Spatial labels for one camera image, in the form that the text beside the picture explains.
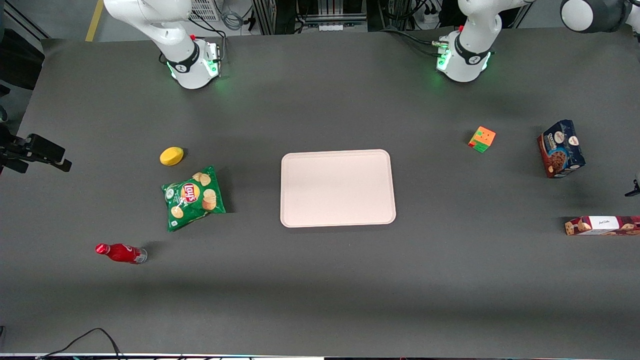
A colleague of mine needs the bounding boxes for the grey coiled cable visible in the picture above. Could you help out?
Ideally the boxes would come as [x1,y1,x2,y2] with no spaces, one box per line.
[221,0,247,32]

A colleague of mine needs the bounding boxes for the red tartan cookie box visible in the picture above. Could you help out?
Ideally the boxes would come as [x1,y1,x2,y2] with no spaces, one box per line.
[564,215,640,236]

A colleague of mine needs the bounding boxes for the orange green puzzle cube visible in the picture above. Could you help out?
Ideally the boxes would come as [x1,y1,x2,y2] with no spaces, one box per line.
[468,125,497,154]

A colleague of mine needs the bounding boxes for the thin black table cable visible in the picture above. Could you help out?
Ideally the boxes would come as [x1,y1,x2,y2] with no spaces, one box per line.
[35,327,123,360]

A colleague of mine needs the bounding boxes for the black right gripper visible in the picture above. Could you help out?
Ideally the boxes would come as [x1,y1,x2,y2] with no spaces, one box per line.
[0,125,73,174]

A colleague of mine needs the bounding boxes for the yellow lemon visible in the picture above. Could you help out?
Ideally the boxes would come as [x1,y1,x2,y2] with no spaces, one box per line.
[159,146,185,167]

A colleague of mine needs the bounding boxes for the white vented box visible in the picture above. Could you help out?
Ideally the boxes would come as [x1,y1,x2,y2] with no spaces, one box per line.
[189,0,222,22]

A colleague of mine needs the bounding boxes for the blue chocolate cookie box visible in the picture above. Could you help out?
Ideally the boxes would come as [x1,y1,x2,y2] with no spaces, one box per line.
[537,119,587,179]

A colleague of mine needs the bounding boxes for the green potato chips bag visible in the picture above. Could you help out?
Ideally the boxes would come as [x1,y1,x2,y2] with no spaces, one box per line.
[161,165,227,232]

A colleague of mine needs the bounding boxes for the black case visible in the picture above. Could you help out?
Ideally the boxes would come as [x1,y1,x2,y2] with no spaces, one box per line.
[0,27,46,91]

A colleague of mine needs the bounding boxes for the aluminium equipment rack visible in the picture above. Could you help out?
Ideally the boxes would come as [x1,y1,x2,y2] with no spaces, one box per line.
[252,0,368,36]

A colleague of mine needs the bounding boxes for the pale pink plastic tray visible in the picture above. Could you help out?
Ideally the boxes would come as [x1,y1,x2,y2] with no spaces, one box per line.
[280,149,397,229]

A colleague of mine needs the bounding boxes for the black arm base cables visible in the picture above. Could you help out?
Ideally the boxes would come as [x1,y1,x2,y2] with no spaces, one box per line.
[189,12,227,65]
[380,27,447,59]

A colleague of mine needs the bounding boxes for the red cola bottle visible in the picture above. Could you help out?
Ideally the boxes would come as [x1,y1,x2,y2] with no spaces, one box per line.
[95,243,148,265]

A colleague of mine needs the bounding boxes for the yellow floor tape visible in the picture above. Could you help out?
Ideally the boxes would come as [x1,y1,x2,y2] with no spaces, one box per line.
[85,0,105,43]

